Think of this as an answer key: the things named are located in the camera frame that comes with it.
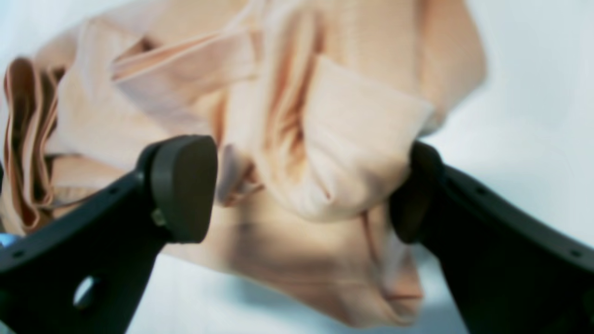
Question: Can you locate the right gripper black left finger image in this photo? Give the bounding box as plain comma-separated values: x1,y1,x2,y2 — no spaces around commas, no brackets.
0,135,217,334

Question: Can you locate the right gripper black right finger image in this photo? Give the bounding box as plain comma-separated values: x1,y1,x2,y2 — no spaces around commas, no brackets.
389,141,594,334

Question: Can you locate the peach orange T-shirt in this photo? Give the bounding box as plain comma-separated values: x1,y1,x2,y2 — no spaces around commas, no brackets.
1,0,485,328

